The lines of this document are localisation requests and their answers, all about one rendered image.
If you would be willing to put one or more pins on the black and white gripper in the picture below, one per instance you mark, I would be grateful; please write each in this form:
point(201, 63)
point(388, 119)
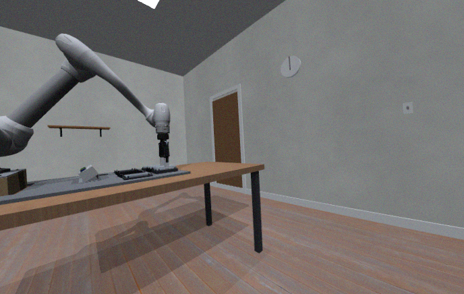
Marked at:
point(163, 149)

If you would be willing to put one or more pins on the grey button panel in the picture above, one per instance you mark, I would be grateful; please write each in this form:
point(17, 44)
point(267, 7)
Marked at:
point(87, 174)

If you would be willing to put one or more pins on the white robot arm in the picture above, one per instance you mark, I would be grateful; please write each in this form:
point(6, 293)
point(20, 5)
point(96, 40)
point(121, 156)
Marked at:
point(80, 64)

